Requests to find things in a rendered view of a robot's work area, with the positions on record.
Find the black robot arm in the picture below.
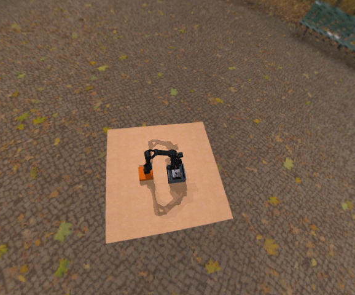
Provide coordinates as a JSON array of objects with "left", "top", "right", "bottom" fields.
[{"left": 143, "top": 149, "right": 183, "bottom": 175}]

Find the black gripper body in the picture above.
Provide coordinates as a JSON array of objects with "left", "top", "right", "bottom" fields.
[{"left": 166, "top": 158, "right": 181, "bottom": 171}]

